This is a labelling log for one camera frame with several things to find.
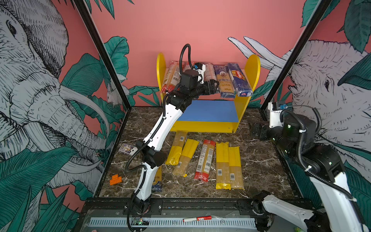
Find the red spaghetti pack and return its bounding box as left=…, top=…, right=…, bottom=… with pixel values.
left=183, top=61, right=201, bottom=74
left=194, top=140, right=216, bottom=182
left=161, top=61, right=180, bottom=93

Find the dark-blue-top Arbella spaghetti pack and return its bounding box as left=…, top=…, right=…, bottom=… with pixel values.
left=214, top=65, right=235, bottom=98

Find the blue Barilla spaghetti pack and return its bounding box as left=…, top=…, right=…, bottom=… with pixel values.
left=227, top=63, right=253, bottom=97

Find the yellow pasta pack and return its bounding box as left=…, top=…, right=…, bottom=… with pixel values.
left=165, top=131, right=187, bottom=166
left=215, top=142, right=231, bottom=190
left=173, top=139, right=199, bottom=177
left=229, top=147, right=244, bottom=189

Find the clear blue-end spaghetti pack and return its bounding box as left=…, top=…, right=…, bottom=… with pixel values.
left=203, top=62, right=217, bottom=81

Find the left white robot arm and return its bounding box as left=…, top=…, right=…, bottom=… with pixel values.
left=125, top=70, right=219, bottom=215

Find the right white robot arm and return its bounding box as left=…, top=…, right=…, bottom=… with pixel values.
left=251, top=110, right=370, bottom=232

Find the yellow shelf unit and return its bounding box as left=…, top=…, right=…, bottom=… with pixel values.
left=157, top=53, right=260, bottom=133

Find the small printed card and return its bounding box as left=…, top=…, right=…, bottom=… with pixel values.
left=118, top=144, right=138, bottom=156

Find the brown blue-end spaghetti pack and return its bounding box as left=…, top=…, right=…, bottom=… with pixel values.
left=152, top=166, right=162, bottom=192

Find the orange plastic block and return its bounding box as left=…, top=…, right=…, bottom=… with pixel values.
left=110, top=175, right=122, bottom=186

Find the red white marker pen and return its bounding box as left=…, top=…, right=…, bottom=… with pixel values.
left=183, top=216, right=212, bottom=223

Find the small green circuit board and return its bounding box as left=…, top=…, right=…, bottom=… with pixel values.
left=132, top=218, right=149, bottom=226

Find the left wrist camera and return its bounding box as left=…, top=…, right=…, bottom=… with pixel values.
left=194, top=62, right=206, bottom=84

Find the right black corner post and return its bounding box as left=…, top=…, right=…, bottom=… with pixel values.
left=260, top=0, right=332, bottom=112

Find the black corner post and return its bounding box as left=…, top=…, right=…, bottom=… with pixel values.
left=73, top=0, right=131, bottom=111
left=260, top=0, right=332, bottom=112

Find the left black corner post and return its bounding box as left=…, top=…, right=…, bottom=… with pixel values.
left=73, top=0, right=131, bottom=111

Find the perforated metal rail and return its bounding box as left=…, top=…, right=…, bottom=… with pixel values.
left=87, top=217, right=257, bottom=229

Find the black front frame beam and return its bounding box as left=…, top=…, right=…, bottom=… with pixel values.
left=81, top=197, right=256, bottom=217

